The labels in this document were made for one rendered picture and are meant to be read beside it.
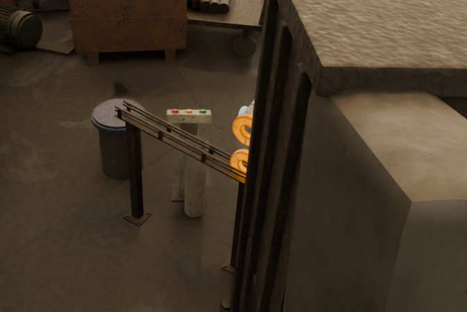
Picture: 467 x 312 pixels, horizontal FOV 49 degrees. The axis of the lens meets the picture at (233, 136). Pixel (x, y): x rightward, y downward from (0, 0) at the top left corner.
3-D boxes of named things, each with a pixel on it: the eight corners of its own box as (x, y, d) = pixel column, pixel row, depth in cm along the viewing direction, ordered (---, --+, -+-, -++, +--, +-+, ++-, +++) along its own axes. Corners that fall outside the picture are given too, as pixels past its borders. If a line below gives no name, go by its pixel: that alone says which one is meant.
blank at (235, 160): (244, 185, 235) (248, 181, 237) (266, 174, 224) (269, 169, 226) (223, 160, 233) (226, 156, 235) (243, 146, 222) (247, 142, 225)
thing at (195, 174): (205, 217, 298) (208, 148, 266) (184, 218, 296) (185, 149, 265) (203, 203, 307) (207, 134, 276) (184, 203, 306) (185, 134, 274)
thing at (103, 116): (146, 183, 317) (144, 128, 291) (94, 184, 313) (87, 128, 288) (149, 151, 343) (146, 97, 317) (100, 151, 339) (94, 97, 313)
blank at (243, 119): (267, 126, 208) (270, 121, 211) (234, 110, 213) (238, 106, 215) (260, 153, 219) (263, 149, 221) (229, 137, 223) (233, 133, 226)
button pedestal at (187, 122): (207, 201, 309) (212, 117, 272) (167, 201, 306) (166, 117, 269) (206, 183, 322) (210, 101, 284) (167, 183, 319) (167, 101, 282)
